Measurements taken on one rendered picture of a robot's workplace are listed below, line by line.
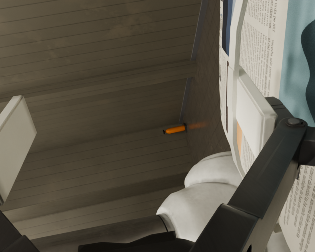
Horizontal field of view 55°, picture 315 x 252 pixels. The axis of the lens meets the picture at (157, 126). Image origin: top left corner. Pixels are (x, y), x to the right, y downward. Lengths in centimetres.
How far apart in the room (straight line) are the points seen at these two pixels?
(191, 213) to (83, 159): 698
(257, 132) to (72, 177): 717
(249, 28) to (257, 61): 3
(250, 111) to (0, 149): 13
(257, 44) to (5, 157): 20
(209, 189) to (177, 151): 681
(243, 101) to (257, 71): 9
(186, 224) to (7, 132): 29
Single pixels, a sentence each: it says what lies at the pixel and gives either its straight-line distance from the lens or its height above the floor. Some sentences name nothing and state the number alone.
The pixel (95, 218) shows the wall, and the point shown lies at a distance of 855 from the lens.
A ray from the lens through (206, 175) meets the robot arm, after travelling 47.
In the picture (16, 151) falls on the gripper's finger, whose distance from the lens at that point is 19.
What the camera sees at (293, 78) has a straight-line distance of 22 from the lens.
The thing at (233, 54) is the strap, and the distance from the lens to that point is 19.
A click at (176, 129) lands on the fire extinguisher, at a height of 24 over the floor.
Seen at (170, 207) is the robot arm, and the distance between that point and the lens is 45.
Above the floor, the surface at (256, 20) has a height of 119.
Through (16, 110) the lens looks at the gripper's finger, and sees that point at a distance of 20.
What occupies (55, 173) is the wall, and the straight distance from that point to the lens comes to 744.
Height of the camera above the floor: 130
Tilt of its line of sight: 5 degrees down
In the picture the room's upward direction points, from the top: 101 degrees counter-clockwise
